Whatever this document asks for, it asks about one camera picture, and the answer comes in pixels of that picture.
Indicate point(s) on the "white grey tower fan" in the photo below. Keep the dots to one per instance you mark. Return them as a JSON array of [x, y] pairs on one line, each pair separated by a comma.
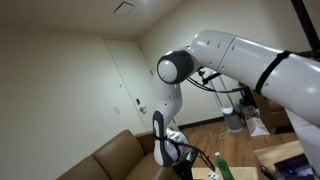
[[233, 121]]

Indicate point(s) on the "brown cardboard boxes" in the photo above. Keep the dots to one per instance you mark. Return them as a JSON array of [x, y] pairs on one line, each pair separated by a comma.
[[273, 115]]

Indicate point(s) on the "green plastic bottle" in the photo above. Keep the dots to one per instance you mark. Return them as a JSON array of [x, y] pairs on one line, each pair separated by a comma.
[[224, 168]]

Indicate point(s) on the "black mounting pole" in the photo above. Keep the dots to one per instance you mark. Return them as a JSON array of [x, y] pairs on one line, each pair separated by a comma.
[[306, 23]]

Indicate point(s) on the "tan leather sofa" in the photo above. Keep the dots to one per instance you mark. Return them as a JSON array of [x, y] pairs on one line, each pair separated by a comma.
[[116, 156]]

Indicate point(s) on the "small white printed card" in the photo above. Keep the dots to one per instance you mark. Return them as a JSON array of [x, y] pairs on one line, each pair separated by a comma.
[[213, 176]]

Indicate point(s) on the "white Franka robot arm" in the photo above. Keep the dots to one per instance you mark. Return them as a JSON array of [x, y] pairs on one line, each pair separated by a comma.
[[266, 66]]

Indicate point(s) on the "ceiling air vent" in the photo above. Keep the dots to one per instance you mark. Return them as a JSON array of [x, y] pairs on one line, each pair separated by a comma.
[[124, 8]]

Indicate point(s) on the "white wall switch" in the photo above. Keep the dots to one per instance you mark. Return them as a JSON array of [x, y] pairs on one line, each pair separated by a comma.
[[116, 110]]

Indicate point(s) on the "flat brown cardboard box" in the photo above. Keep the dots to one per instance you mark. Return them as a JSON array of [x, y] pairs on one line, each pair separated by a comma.
[[276, 151]]

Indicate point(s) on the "white room door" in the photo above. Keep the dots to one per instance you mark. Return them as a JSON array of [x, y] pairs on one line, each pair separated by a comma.
[[130, 73]]

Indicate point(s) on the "white paper bag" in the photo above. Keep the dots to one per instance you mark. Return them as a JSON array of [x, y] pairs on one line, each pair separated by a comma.
[[256, 126]]

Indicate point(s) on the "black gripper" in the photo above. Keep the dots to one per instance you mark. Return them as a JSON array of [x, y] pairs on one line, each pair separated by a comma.
[[185, 166]]

